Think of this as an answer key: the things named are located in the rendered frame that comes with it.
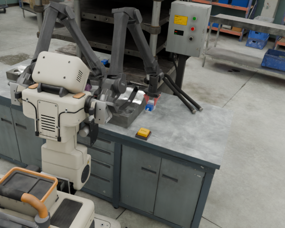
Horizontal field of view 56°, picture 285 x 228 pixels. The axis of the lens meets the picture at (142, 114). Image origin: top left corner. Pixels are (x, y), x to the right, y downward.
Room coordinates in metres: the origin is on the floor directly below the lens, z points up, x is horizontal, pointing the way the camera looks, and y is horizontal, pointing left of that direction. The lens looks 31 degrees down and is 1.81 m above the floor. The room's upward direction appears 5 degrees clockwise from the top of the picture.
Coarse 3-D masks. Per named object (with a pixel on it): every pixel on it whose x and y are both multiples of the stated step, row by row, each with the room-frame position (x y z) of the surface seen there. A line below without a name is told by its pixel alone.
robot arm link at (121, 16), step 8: (120, 8) 1.36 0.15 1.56; (128, 8) 1.38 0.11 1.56; (120, 16) 1.34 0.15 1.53; (128, 16) 1.37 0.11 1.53; (120, 24) 1.32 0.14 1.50; (120, 32) 1.30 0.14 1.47; (120, 40) 1.28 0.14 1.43; (112, 48) 1.27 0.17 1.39; (120, 48) 1.26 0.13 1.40; (112, 56) 1.25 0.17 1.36; (120, 56) 1.25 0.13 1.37; (112, 64) 1.22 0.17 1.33; (120, 64) 1.23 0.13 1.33; (112, 72) 1.20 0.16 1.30; (120, 72) 1.20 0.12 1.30; (104, 80) 1.19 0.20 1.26; (120, 80) 1.16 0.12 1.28; (120, 88) 1.15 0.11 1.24
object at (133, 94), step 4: (128, 84) 1.85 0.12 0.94; (132, 84) 1.85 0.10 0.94; (136, 88) 1.88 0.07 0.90; (132, 92) 1.76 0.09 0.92; (136, 92) 1.76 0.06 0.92; (116, 96) 1.73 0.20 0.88; (132, 96) 1.73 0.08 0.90; (128, 100) 1.69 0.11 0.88; (132, 100) 1.69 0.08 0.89; (124, 104) 1.63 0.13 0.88; (128, 104) 1.63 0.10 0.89; (120, 108) 1.57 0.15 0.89; (124, 108) 1.57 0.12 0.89
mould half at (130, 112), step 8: (128, 88) 1.79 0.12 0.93; (144, 88) 1.81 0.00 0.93; (120, 96) 1.73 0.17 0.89; (128, 96) 1.72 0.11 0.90; (136, 96) 1.72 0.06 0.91; (120, 104) 1.62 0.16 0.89; (136, 104) 1.64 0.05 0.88; (144, 104) 1.74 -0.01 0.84; (128, 112) 1.52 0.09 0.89; (136, 112) 1.60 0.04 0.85; (112, 120) 1.50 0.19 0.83; (120, 120) 1.48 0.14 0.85; (128, 120) 1.48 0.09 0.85
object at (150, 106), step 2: (148, 100) 1.58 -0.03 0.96; (150, 100) 1.58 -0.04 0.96; (152, 100) 1.58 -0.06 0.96; (148, 102) 1.56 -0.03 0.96; (150, 102) 1.55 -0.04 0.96; (152, 102) 1.56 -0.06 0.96; (148, 104) 1.54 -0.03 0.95; (150, 104) 1.55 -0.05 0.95; (152, 104) 1.54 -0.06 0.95; (146, 106) 1.52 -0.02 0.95; (148, 106) 1.52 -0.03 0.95; (150, 106) 1.52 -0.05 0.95; (152, 106) 1.53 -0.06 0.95; (154, 106) 1.55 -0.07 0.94; (146, 108) 1.52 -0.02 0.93; (148, 108) 1.51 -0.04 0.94; (150, 108) 1.51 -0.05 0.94; (152, 108) 1.53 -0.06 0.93; (154, 108) 1.55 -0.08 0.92; (146, 110) 1.48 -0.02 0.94; (148, 110) 1.51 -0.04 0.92; (150, 110) 1.51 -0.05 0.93; (144, 112) 1.46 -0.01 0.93
